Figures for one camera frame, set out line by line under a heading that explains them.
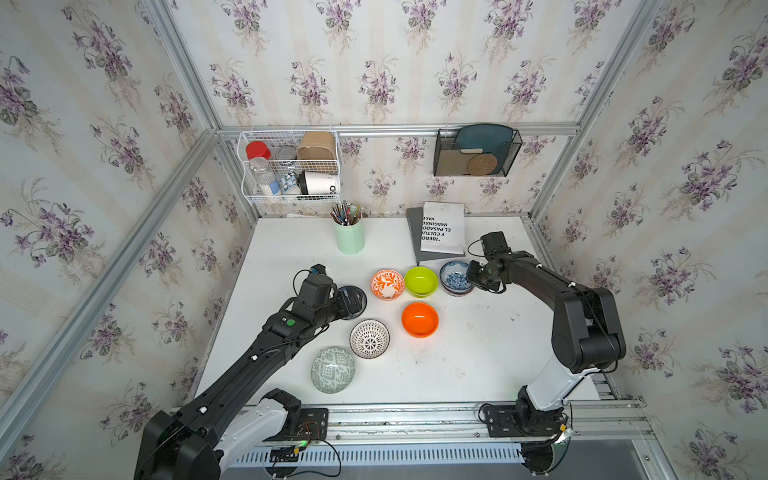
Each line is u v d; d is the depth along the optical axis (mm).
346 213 1012
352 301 717
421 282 978
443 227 1069
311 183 922
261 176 891
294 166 931
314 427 718
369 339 860
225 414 425
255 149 910
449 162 983
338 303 705
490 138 930
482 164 973
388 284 983
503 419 727
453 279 978
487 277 786
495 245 768
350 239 1033
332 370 811
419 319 900
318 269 721
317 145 886
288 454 717
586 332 471
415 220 1157
